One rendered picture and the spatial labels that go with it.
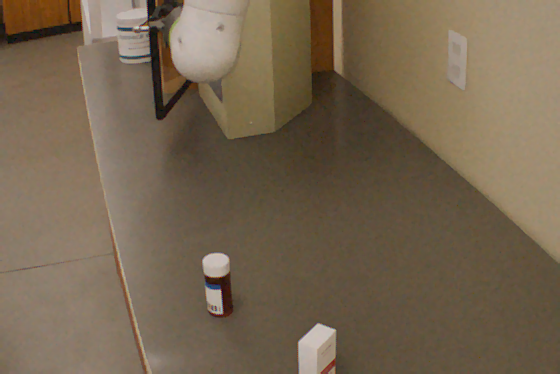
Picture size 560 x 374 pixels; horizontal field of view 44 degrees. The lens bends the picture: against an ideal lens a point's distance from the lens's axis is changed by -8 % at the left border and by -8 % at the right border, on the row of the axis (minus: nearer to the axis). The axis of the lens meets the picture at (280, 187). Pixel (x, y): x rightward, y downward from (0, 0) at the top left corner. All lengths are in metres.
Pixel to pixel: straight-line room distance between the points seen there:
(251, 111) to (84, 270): 1.53
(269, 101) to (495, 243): 0.65
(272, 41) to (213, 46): 0.52
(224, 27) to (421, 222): 0.51
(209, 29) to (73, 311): 1.85
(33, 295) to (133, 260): 1.70
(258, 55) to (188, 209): 0.41
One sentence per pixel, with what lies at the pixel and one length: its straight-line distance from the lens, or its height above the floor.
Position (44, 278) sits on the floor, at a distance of 3.05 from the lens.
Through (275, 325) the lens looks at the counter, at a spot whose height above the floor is 0.94.
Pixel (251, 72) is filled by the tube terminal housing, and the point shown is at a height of 1.09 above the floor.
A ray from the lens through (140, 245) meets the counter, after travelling 1.32.
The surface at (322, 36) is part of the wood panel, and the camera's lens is 2.09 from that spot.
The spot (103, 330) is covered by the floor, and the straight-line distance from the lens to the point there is 2.70.
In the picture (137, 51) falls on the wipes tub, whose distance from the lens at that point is 2.29.
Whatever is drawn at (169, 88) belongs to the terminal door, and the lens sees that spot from 1.74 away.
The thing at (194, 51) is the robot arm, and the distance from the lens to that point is 1.14.
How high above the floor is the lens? 1.62
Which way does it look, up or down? 27 degrees down
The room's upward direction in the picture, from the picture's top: 2 degrees counter-clockwise
